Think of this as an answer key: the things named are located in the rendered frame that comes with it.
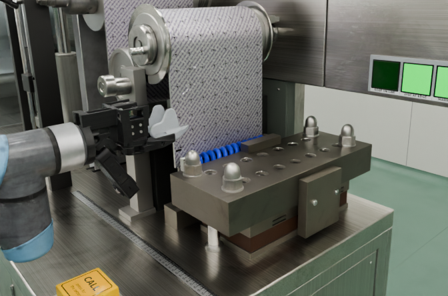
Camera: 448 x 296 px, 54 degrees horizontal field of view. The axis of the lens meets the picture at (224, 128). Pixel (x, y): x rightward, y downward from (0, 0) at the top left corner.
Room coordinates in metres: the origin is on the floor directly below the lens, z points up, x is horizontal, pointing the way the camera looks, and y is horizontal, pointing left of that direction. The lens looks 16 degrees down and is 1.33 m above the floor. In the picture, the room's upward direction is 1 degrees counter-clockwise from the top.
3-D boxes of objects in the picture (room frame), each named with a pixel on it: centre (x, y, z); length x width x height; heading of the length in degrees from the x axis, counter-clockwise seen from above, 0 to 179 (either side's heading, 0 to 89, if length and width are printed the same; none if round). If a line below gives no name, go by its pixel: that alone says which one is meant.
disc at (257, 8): (0.99, -0.06, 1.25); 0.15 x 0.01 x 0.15; 40
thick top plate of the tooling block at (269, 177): (0.80, -0.11, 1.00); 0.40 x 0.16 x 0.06; 130
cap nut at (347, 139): (0.87, -0.26, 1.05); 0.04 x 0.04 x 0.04
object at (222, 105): (0.86, 0.01, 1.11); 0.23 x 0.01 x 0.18; 130
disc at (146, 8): (0.83, 0.14, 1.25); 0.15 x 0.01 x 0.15; 40
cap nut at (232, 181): (0.66, -0.01, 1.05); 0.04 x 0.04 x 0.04
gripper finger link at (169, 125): (0.76, 0.10, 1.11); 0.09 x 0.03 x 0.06; 129
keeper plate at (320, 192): (0.74, -0.18, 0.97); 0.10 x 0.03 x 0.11; 130
